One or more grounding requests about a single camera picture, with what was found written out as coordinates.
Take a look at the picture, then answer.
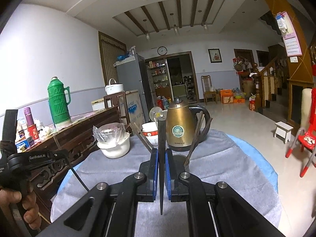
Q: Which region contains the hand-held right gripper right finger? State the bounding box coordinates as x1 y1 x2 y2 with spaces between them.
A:
165 149 287 237

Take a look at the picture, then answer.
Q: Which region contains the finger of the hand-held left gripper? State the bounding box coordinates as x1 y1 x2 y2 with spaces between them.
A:
49 150 70 165

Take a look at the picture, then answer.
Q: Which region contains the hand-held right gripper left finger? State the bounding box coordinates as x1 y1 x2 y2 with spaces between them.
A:
37 149 158 237

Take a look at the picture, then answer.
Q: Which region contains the grey metal utensil holder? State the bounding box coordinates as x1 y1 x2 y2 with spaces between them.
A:
172 154 190 174

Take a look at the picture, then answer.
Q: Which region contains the thin dark chopstick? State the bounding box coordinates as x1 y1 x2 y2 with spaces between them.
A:
188 118 213 166
66 157 90 192
184 111 204 167
134 123 154 151
130 123 152 153
158 117 166 215

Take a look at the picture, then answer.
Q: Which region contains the person's left hand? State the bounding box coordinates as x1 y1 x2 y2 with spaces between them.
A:
0 189 40 229

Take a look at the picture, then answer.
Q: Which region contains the blue and white box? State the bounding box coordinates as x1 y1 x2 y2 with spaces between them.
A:
15 136 35 151

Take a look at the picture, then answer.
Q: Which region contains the carved dark wooden sideboard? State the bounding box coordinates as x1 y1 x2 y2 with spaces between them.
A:
15 106 132 225

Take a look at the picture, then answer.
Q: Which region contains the crumpled white tissue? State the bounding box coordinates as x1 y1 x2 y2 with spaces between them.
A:
37 126 53 138

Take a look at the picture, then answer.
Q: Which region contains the red tin can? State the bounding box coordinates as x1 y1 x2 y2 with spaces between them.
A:
27 125 39 142

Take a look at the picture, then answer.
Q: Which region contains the white patterned bowl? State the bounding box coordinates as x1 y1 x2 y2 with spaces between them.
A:
143 130 159 147

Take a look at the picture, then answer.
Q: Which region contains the white enamel pot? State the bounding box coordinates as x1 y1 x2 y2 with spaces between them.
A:
97 132 130 159

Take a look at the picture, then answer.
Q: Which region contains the gold electric kettle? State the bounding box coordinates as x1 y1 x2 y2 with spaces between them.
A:
166 97 211 152

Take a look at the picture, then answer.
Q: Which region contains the purple flask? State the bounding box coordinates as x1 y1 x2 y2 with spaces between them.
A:
24 107 35 127

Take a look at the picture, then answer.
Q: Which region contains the grey tablecloth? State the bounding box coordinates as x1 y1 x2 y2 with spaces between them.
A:
51 128 282 237

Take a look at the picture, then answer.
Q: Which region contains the green thermos jug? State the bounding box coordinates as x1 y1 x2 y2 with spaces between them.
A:
48 77 72 125

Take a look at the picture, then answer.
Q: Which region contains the small white fan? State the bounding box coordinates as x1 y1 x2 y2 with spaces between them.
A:
149 107 165 123

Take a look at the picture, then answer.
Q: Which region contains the white chest freezer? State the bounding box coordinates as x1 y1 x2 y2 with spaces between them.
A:
118 90 146 127

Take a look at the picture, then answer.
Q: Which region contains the dark wooden stand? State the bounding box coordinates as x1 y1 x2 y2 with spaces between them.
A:
104 91 130 127

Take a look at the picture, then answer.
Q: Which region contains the blue table cover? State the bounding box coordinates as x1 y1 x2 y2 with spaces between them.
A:
58 134 278 203

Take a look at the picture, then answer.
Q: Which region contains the metal kitchen rack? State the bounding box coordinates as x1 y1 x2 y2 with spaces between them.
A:
186 75 198 102

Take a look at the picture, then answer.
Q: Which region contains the wooden dining chair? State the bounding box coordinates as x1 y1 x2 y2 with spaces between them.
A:
201 75 218 104

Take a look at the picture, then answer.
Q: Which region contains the shelf of pantry goods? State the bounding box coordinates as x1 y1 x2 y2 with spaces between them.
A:
146 60 173 102

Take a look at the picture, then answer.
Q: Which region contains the orange cardboard box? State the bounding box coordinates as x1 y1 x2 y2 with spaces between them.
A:
220 89 234 104

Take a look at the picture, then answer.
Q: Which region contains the grey refrigerator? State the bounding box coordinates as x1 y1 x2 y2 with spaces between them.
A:
114 54 158 119

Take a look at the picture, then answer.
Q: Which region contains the brown striped curtain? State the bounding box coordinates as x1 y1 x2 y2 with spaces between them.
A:
98 31 127 87

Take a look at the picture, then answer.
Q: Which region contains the small white stool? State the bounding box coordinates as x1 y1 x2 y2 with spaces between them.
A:
275 121 294 144

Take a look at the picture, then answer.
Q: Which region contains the framed flower picture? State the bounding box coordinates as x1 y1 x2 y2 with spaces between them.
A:
208 49 222 64

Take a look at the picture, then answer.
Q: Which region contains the wooden stair railing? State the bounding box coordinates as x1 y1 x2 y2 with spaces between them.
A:
252 57 290 111

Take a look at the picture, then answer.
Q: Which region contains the red child chair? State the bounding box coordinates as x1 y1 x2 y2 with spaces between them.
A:
285 127 316 178

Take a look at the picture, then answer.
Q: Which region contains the white lidded pot with handle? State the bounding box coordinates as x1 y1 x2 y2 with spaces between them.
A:
105 78 124 95

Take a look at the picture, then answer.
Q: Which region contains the pink wall calendar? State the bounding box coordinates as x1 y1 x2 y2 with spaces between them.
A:
275 11 303 57

